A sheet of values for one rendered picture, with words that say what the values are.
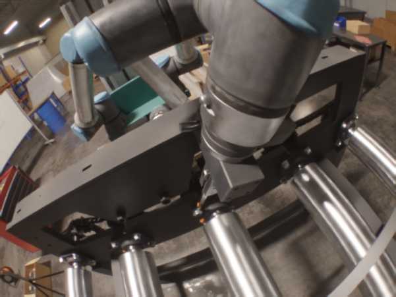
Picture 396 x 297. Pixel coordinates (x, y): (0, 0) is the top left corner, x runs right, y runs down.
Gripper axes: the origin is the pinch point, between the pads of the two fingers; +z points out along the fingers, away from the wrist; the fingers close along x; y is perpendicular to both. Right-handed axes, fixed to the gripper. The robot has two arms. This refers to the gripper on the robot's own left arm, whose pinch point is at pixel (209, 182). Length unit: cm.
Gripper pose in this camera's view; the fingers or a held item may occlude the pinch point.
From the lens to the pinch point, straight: 35.1
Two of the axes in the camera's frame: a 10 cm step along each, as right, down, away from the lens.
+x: 3.0, 7.9, -5.3
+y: -9.5, 1.7, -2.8
